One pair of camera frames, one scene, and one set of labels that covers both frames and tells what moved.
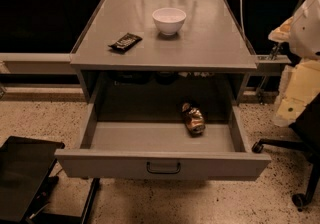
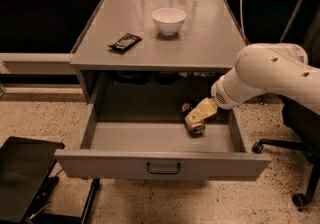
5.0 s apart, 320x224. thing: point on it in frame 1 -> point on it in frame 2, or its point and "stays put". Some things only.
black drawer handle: (162, 172) stays put
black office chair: (306, 128) stays put
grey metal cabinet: (206, 62) stays put
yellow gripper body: (306, 33) -> (220, 95)
